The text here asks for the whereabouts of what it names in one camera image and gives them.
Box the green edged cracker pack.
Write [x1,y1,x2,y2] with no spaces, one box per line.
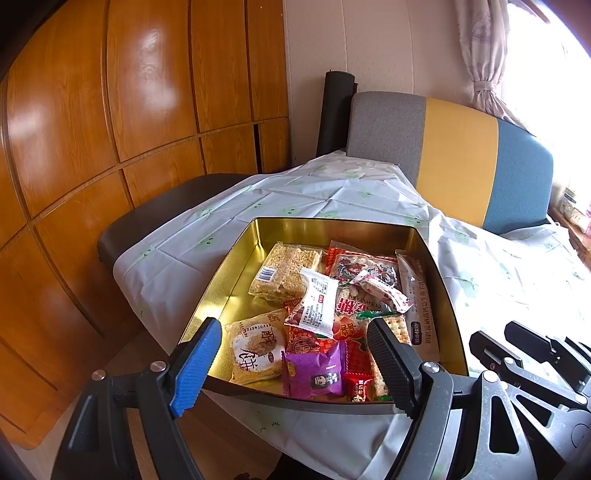
[362,313,414,401]

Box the small red candy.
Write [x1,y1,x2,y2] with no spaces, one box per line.
[342,373,374,403]

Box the long white snack bar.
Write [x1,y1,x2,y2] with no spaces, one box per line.
[396,250,440,362]

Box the beige round cookie pack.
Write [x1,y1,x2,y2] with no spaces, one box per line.
[225,308,287,385]

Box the pink floral snack packet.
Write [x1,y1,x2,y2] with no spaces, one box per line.
[351,269,413,314]

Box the purple cartoon snack packet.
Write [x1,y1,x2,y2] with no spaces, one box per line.
[283,342,344,400]

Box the white red text snack packet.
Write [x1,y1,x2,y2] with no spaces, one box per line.
[284,267,339,339]

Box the red orange snack bag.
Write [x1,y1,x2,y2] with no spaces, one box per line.
[287,240,400,371]

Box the gold and maroon gift box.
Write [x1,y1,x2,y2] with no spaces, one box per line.
[182,218,467,414]

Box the yellow rice crisp pack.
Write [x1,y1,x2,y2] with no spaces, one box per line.
[249,242,325,303]

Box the white green patterned tablecloth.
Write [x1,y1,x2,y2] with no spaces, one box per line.
[112,149,591,480]

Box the dark round stool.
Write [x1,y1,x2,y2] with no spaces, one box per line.
[97,174,249,272]

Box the wooden side shelf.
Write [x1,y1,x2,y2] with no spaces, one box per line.
[548,186,590,268]

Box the black rolled mat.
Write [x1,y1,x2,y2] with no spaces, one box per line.
[317,71,356,156]

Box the floral curtain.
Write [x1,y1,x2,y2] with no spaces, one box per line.
[455,0,526,129]

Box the wooden wall cabinet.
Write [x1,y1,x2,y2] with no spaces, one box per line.
[1,1,290,449]

